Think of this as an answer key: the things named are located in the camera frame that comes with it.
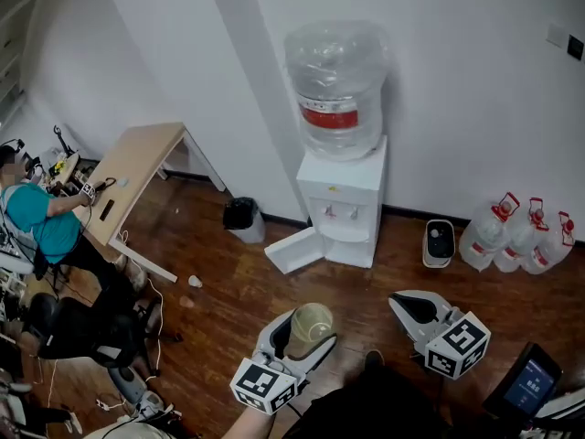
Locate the white water dispenser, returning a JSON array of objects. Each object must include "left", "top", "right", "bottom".
[{"left": 264, "top": 134, "right": 388, "bottom": 276}]

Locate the translucent plastic cup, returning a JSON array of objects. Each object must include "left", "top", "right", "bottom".
[{"left": 291, "top": 303, "right": 335, "bottom": 361}]

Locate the light wooden desk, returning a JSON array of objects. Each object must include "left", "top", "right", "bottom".
[{"left": 80, "top": 122, "right": 228, "bottom": 284}]

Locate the large plastic-wrapped water bottle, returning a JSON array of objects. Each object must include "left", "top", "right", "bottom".
[{"left": 283, "top": 19, "right": 389, "bottom": 163}]

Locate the person's black clothing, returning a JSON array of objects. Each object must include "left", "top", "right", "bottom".
[{"left": 282, "top": 363, "right": 461, "bottom": 439}]

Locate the black-bagged trash bin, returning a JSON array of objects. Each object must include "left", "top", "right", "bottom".
[{"left": 222, "top": 197, "right": 266, "bottom": 245}]

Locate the black tablet with screen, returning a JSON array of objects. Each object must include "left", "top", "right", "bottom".
[{"left": 482, "top": 341, "right": 563, "bottom": 423}]

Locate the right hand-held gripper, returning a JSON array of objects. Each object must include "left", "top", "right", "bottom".
[{"left": 388, "top": 289, "right": 493, "bottom": 380}]

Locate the white floor cable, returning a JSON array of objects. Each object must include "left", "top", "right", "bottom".
[{"left": 119, "top": 230, "right": 165, "bottom": 379}]

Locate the person's left forearm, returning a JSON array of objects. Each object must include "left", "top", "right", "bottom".
[{"left": 223, "top": 404, "right": 280, "bottom": 439}]

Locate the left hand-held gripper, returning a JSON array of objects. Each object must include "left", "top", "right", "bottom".
[{"left": 229, "top": 308, "right": 339, "bottom": 415}]

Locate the black office chair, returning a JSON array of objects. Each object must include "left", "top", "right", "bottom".
[{"left": 22, "top": 290, "right": 184, "bottom": 383}]

